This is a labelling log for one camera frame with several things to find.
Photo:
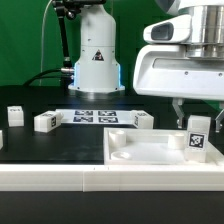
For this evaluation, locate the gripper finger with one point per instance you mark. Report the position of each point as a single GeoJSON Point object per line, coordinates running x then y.
{"type": "Point", "coordinates": [218, 121]}
{"type": "Point", "coordinates": [177, 105]}

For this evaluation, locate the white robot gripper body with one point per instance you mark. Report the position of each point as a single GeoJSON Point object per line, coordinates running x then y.
{"type": "Point", "coordinates": [164, 70]}

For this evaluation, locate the white square tabletop part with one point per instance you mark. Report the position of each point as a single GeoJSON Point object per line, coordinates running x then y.
{"type": "Point", "coordinates": [126, 146]}

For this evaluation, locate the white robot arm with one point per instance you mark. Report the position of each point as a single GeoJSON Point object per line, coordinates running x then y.
{"type": "Point", "coordinates": [97, 72]}

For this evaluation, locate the sheet with black markers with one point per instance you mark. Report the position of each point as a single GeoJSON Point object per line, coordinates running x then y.
{"type": "Point", "coordinates": [111, 117]}

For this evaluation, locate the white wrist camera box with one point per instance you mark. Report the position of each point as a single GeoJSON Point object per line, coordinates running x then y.
{"type": "Point", "coordinates": [175, 30]}

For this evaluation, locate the white fence wall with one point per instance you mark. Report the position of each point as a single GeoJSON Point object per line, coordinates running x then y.
{"type": "Point", "coordinates": [207, 176]}

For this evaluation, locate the black camera stand pole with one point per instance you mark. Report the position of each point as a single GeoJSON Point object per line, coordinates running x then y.
{"type": "Point", "coordinates": [65, 9]}

